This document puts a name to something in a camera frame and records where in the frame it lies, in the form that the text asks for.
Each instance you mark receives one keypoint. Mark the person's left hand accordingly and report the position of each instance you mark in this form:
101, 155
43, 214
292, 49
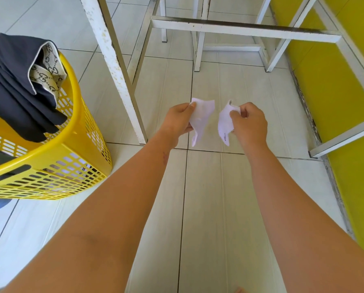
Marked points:
175, 123

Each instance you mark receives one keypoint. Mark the black garment with patterned lining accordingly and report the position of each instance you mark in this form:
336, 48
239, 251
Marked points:
10, 88

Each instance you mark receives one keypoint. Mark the yellow plastic laundry basket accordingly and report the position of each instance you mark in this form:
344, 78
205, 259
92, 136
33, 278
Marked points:
56, 152

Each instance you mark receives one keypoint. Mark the person's right hand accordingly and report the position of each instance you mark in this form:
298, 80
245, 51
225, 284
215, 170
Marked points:
252, 128

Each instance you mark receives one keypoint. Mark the white metal stool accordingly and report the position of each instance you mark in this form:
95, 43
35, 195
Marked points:
199, 57

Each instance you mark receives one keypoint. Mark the person's right forearm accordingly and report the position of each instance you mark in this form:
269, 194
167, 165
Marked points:
292, 222

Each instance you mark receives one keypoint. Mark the person's left forearm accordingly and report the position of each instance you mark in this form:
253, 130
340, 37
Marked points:
102, 222

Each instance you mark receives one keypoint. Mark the person's right foot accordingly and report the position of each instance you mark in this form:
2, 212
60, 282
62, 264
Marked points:
238, 290

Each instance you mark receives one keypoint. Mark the white metal table frame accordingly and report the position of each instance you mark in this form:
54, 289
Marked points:
114, 73

